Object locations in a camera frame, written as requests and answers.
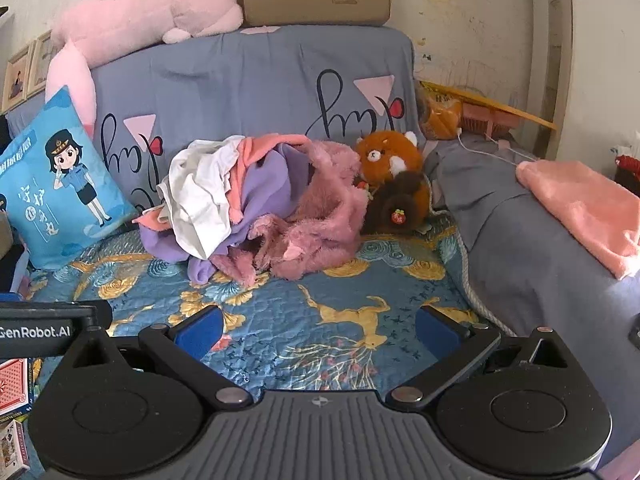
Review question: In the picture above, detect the picture frame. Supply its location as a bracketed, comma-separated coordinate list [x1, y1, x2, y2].
[0, 42, 36, 113]
[27, 30, 63, 96]

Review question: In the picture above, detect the black cloth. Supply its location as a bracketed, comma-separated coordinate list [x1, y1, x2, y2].
[0, 240, 31, 296]

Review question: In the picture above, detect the white cable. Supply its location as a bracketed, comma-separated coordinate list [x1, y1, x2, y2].
[457, 127, 541, 166]

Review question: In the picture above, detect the salmon pink garment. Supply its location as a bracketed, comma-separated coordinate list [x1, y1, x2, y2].
[132, 132, 311, 233]

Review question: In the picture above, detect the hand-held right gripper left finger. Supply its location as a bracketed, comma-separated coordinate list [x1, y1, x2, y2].
[60, 305, 253, 409]

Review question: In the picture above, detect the salmon pink towel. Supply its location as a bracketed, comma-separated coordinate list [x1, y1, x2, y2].
[515, 160, 640, 281]

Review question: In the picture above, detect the blue cartoon pillow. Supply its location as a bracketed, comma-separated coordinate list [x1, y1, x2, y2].
[0, 85, 138, 271]

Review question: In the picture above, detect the orange bag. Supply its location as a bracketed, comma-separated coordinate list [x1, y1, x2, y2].
[417, 92, 463, 141]

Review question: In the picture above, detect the pink plastic basket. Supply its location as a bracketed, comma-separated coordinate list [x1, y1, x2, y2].
[460, 102, 518, 136]

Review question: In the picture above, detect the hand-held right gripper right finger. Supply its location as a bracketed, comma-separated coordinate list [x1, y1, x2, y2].
[389, 306, 583, 408]

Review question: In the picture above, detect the grey duvet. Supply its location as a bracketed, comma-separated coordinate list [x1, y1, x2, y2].
[425, 132, 640, 351]

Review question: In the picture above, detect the white t-shirt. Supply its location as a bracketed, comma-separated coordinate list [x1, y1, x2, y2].
[157, 135, 246, 261]

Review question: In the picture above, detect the red playing card box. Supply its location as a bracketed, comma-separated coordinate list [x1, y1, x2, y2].
[0, 357, 33, 416]

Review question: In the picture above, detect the red panda plush toy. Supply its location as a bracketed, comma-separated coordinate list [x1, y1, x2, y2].
[352, 130, 431, 236]

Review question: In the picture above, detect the pink plush toy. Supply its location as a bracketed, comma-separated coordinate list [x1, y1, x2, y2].
[45, 0, 246, 136]

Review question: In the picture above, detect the purple garment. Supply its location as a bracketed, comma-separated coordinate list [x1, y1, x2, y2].
[139, 142, 311, 286]

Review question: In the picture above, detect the blue quilted bedspread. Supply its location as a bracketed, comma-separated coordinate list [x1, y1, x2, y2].
[25, 210, 516, 396]

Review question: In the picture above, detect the yellow fly swatter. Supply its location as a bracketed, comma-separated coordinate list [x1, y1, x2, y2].
[420, 80, 558, 132]

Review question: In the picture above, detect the grey printed sofa cover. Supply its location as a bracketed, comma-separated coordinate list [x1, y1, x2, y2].
[5, 25, 426, 211]

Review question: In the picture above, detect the pink fuzzy garment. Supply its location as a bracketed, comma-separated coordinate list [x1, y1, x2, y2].
[215, 139, 368, 288]

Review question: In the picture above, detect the king playing card box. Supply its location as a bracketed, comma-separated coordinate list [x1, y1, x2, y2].
[0, 420, 31, 480]

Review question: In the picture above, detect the red yarn item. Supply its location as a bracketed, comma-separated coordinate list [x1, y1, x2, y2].
[614, 155, 640, 196]

